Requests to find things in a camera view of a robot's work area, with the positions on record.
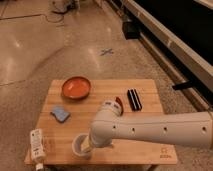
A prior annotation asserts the white ceramic cup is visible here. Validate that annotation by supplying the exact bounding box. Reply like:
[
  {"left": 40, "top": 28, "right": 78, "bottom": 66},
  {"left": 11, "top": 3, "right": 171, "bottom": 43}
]
[{"left": 72, "top": 133, "right": 92, "bottom": 159}]

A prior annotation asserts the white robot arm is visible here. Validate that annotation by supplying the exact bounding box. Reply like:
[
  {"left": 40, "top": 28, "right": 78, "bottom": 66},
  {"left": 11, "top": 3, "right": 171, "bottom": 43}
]
[{"left": 80, "top": 100, "right": 213, "bottom": 152}]

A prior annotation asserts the orange ceramic bowl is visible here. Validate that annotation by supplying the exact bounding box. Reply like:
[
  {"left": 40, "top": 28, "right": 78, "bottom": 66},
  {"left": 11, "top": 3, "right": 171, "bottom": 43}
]
[{"left": 61, "top": 76, "right": 91, "bottom": 100}]

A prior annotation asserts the blue sponge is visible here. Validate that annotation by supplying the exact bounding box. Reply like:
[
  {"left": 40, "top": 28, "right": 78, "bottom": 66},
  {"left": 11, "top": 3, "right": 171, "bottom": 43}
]
[{"left": 51, "top": 106, "right": 71, "bottom": 123}]

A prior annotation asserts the wooden table board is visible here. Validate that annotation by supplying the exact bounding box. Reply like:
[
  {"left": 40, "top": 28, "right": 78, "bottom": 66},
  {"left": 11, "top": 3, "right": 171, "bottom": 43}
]
[{"left": 37, "top": 79, "right": 177, "bottom": 165}]

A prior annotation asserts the dark red small object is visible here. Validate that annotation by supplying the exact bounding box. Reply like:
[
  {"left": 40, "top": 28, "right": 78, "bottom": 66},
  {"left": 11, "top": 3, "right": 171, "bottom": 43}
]
[{"left": 115, "top": 97, "right": 124, "bottom": 115}]

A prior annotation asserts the black striped eraser block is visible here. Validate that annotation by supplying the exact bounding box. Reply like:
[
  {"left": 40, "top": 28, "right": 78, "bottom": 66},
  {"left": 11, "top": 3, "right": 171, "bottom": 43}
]
[{"left": 127, "top": 89, "right": 142, "bottom": 111}]

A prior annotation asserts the black box on floor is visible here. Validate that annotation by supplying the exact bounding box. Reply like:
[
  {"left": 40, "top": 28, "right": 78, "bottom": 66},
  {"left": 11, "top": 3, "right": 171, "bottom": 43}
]
[{"left": 122, "top": 22, "right": 140, "bottom": 39}]

